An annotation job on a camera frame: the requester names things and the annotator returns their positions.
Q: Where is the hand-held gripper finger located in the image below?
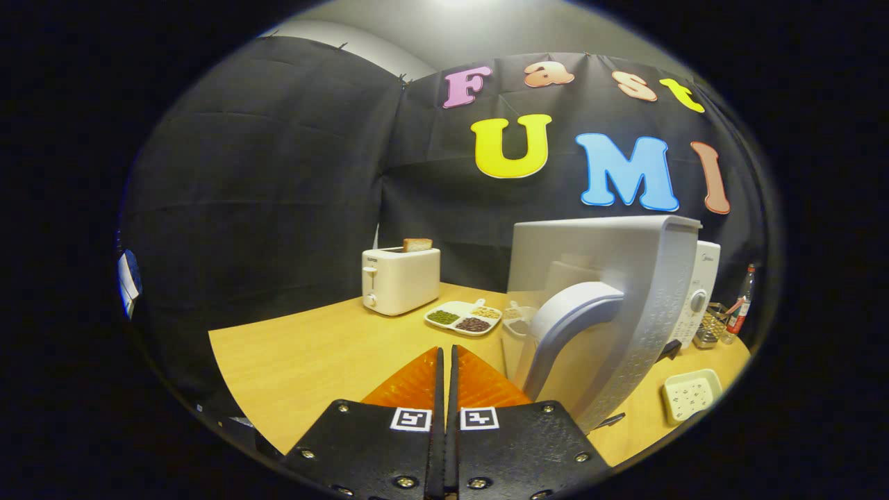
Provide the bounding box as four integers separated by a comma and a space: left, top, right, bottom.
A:
280, 346, 447, 500
447, 344, 613, 500

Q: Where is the white microwave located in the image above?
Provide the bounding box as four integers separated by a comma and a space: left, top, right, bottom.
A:
500, 215, 722, 435

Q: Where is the white divided dish of beans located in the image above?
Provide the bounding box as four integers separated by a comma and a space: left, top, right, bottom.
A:
424, 299, 503, 337

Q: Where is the white toaster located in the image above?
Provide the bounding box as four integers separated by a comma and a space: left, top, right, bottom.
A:
361, 247, 441, 317

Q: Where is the pale green rectangular tray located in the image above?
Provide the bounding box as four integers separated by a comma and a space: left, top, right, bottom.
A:
660, 369, 723, 426

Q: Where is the black backdrop cloth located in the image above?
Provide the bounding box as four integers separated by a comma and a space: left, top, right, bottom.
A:
118, 35, 768, 410

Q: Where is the clear bottle with red label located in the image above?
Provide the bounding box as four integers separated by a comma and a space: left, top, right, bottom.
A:
726, 264, 756, 335

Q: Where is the wire mesh utensil holder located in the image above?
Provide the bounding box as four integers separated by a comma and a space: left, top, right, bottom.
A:
693, 303, 730, 349

